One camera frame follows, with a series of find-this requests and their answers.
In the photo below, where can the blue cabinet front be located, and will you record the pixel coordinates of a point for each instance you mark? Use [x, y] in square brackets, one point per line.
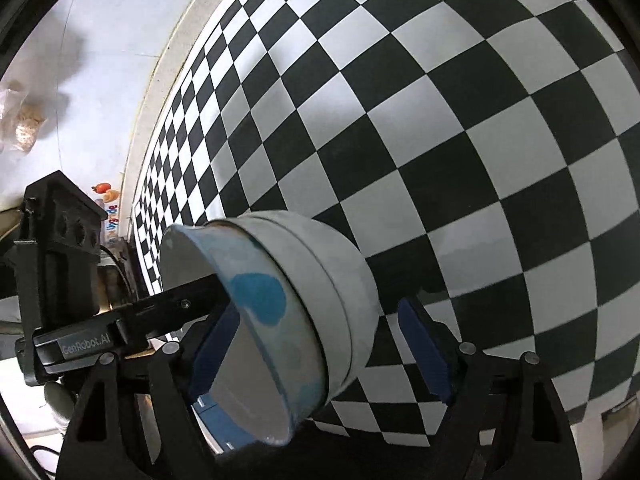
[221, 433]

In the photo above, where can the clear plastic bag with eggs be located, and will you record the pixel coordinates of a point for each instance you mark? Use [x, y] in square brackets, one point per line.
[22, 117]

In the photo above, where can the black white checkered mat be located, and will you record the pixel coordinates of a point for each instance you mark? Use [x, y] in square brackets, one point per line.
[481, 154]

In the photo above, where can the white bowl blue pattern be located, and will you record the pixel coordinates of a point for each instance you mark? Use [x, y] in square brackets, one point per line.
[274, 373]

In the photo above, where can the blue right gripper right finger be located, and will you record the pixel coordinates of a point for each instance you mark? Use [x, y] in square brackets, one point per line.
[432, 365]

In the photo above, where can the colourful wall stickers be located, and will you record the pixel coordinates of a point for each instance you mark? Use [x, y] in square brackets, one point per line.
[108, 198]

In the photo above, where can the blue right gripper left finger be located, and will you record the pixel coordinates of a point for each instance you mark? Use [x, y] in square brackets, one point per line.
[210, 355]

